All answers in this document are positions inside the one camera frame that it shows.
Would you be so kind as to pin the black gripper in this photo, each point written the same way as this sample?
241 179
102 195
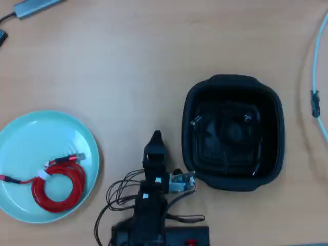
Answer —
155 167

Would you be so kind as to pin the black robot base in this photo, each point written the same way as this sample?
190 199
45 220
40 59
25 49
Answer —
179 234

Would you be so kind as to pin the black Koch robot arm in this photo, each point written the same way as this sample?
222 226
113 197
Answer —
147 212

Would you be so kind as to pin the black square bowl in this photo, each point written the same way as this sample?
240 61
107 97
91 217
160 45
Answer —
274 143

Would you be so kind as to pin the green round bowl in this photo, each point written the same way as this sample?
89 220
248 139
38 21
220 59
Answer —
30 138

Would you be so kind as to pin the grey USB hub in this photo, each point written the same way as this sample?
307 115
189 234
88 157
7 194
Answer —
36 7

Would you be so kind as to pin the bare circuit board wrist camera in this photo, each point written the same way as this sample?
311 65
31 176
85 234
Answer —
179 182

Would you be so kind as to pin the red base switch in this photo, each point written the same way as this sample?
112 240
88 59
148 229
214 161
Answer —
191 242

